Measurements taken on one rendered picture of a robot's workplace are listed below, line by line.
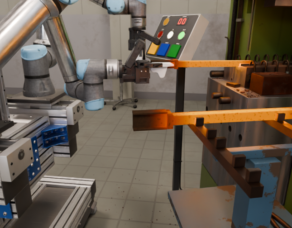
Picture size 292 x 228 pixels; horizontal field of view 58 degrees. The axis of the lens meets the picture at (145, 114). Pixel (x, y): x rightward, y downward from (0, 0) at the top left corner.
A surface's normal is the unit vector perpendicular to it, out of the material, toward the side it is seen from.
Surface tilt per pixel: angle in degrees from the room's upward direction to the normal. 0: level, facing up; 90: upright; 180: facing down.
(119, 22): 90
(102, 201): 0
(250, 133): 90
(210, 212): 0
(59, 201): 0
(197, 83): 90
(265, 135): 90
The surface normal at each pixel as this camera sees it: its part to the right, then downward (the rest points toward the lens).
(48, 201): 0.00, -0.95
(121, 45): -0.14, 0.32
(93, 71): 0.13, 0.31
